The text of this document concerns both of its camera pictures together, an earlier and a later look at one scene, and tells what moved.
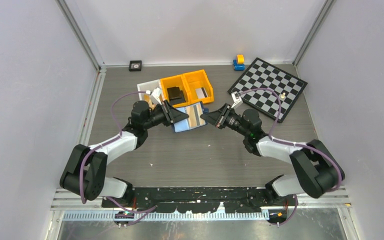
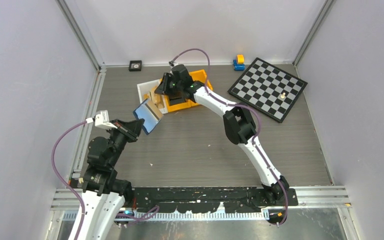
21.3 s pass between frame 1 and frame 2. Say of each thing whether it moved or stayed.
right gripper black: moved
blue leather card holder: moved
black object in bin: stayed
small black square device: stayed
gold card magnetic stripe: moved
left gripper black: moved
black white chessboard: stayed
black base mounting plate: stayed
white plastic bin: stayed
